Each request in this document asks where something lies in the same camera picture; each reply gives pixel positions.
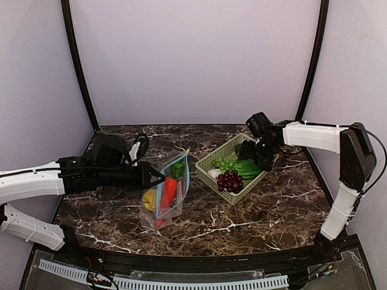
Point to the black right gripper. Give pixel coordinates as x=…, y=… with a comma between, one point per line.
x=250, y=150

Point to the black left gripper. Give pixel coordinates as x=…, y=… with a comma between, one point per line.
x=145, y=175

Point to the yellow toy lemon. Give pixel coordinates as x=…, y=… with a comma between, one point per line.
x=149, y=199

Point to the green toy leafy vegetable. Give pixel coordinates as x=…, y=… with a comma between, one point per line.
x=247, y=169

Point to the red toy chili pepper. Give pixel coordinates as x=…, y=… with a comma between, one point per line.
x=172, y=192

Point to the clear zip top bag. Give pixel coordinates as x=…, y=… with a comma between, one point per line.
x=147, y=218

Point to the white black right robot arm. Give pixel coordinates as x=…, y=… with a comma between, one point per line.
x=357, y=161

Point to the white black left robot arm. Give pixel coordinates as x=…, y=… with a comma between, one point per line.
x=110, y=162

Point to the dark green toy avocado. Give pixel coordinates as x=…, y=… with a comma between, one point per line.
x=238, y=148

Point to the pale green plastic basket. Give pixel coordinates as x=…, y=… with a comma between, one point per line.
x=227, y=150

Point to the green toy grapes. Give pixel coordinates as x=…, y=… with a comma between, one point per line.
x=226, y=164

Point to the dark red toy grapes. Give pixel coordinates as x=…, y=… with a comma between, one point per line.
x=230, y=181

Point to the black front frame rail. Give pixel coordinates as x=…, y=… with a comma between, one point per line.
x=282, y=261

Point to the white slotted cable duct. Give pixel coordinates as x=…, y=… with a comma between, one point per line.
x=156, y=280

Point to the black frame right post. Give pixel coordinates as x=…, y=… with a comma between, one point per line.
x=314, y=60

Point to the black frame post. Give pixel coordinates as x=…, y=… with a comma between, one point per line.
x=314, y=60
x=77, y=64

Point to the black frame left post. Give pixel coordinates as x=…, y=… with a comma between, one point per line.
x=77, y=64

